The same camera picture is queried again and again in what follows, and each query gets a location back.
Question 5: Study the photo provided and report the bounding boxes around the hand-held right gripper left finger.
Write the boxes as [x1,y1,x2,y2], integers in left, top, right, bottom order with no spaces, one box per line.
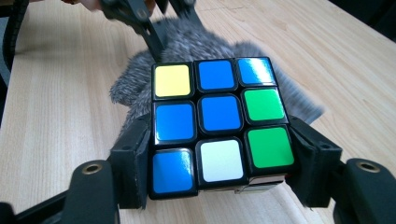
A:
[108,113,154,209]

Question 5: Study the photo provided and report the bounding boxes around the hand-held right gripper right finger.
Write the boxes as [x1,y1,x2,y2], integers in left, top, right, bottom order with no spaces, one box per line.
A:
[287,115,344,207]

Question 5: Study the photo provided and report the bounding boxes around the grey fuzzy cloth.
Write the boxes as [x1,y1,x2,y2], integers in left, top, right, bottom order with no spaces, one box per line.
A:
[108,16,325,133]

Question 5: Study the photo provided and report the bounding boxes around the multicoloured puzzle cube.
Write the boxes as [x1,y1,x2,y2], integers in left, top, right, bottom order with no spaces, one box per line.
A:
[148,56,297,201]

